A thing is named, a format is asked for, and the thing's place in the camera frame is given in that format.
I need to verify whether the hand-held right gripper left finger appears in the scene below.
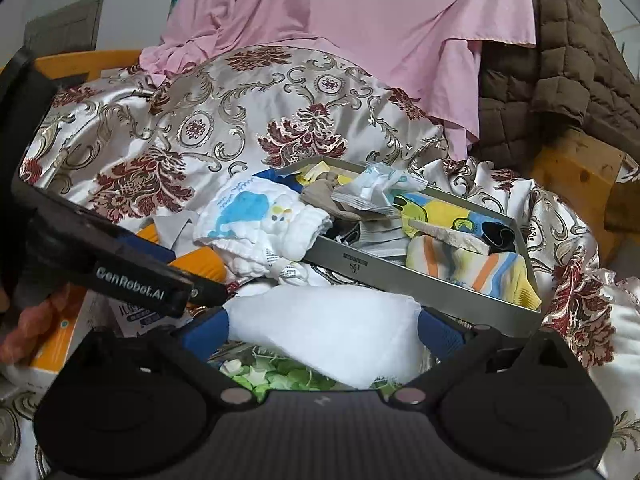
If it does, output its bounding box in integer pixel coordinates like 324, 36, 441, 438
72, 306, 258, 409

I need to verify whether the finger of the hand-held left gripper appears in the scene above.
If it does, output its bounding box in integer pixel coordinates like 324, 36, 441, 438
186, 279, 229, 307

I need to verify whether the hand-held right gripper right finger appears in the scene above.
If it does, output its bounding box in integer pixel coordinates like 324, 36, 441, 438
387, 307, 571, 410

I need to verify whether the grey metal tray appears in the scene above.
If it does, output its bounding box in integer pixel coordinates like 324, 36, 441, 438
252, 156, 544, 339

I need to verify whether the white cloth with whale print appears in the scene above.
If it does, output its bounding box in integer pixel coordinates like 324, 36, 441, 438
192, 175, 334, 282

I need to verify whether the person's left hand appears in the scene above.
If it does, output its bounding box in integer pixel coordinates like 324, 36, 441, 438
0, 282, 69, 364

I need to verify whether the white and blue carton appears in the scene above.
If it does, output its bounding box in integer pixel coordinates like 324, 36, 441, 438
85, 292, 177, 342

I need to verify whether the yellow striped cloth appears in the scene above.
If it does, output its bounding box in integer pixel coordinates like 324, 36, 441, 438
404, 192, 542, 312

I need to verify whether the beige sock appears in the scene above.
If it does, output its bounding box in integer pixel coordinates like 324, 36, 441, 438
406, 217, 494, 257

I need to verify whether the grey striped sock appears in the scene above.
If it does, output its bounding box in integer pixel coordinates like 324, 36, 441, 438
349, 221, 412, 267

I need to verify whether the black sock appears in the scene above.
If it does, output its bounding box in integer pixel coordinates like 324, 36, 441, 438
481, 219, 517, 254

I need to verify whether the white plastic wrapped packet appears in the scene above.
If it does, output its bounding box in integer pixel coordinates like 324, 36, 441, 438
331, 162, 429, 217

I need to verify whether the floral satin blanket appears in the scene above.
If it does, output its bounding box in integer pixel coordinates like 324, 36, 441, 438
0, 45, 640, 480

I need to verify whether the brown printed cloth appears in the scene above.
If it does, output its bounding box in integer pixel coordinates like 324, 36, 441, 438
602, 179, 640, 234

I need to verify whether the brown quilted jacket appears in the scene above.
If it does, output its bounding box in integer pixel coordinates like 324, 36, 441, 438
470, 0, 640, 172

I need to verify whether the pink bed sheet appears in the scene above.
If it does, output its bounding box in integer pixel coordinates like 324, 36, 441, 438
140, 0, 547, 147

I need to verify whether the wooden bed rail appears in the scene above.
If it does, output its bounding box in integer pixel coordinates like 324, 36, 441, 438
32, 49, 144, 82

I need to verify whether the wooden bed frame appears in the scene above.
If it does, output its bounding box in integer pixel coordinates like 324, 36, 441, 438
529, 127, 640, 234

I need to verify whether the grey wall panel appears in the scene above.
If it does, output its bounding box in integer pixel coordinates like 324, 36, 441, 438
22, 0, 107, 54

